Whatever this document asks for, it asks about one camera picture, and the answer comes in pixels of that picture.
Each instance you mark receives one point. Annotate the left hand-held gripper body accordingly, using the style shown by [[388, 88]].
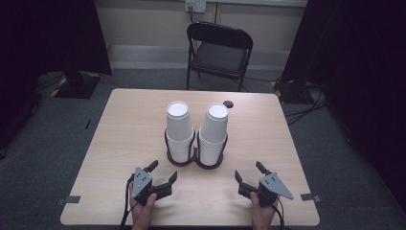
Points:
[[142, 185]]

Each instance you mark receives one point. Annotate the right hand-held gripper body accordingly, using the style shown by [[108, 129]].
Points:
[[271, 187]]

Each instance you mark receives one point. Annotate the black double cup holder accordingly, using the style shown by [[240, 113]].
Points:
[[179, 164]]

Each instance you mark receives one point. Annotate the stack of white cups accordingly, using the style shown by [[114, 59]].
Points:
[[213, 131], [178, 127]]

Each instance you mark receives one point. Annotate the person's left hand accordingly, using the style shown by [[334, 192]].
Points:
[[142, 214]]

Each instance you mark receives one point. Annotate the person's right hand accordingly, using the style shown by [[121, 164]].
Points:
[[261, 215]]

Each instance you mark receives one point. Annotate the grey tape strip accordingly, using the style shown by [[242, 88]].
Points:
[[68, 200], [309, 197]]

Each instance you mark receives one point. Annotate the black round table grommet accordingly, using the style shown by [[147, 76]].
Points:
[[228, 104]]

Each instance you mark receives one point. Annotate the black stand base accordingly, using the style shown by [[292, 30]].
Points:
[[76, 86], [288, 92]]

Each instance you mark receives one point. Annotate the black folding chair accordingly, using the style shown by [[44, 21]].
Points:
[[220, 59]]

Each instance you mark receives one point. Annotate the black curtain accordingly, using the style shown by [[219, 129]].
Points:
[[48, 48], [360, 80]]

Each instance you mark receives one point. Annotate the white wall socket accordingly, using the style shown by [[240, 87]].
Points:
[[195, 5]]

